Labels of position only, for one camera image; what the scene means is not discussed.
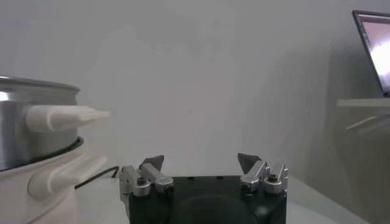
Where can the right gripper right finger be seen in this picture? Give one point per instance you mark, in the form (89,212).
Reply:
(256,176)

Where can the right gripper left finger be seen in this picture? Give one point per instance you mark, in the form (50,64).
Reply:
(153,178)

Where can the round glass pot lid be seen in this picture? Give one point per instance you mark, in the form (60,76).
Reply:
(36,82)

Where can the stainless steel steamer basket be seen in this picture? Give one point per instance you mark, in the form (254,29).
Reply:
(18,143)

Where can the white electric cooking pot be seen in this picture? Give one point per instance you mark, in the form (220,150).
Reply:
(30,213)

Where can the white side table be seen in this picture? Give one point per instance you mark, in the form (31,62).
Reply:
(365,102)

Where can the open dark laptop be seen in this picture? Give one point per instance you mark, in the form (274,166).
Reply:
(377,51)

